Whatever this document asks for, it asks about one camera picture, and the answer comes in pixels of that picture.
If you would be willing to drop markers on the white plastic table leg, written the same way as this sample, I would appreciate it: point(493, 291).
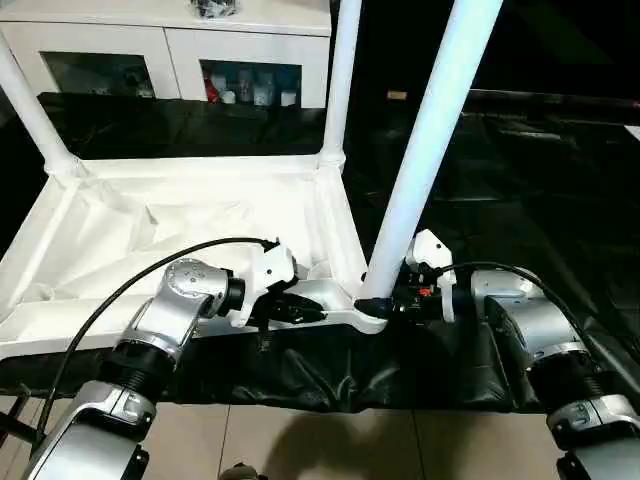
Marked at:
point(35, 105)
point(435, 130)
point(342, 70)

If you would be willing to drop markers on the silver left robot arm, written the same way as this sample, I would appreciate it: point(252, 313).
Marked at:
point(150, 330)

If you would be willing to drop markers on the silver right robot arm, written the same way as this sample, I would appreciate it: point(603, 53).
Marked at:
point(540, 340)

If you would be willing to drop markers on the black plastic mat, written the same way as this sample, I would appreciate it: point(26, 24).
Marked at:
point(540, 220)

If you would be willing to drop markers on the black robot left foot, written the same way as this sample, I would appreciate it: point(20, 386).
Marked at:
point(245, 473)

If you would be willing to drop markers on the small tan label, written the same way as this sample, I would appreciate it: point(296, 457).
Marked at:
point(397, 96)

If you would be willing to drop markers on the white jar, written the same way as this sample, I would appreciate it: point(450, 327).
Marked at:
point(288, 98)

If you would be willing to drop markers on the red bottle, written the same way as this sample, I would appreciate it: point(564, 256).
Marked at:
point(211, 88)

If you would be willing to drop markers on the white flat sheet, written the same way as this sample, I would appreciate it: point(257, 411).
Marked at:
point(635, 133)

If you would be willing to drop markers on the black folding stand legs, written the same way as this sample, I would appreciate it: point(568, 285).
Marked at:
point(15, 425)

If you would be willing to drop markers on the white cabinet with glass doors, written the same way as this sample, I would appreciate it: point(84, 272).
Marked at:
point(180, 45)

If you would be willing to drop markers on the black backdrop cloth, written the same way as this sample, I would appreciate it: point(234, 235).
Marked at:
point(560, 40)

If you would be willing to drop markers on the small grey patterned box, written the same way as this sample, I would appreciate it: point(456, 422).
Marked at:
point(214, 7)

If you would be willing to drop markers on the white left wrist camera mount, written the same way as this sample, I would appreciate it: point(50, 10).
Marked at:
point(268, 268)

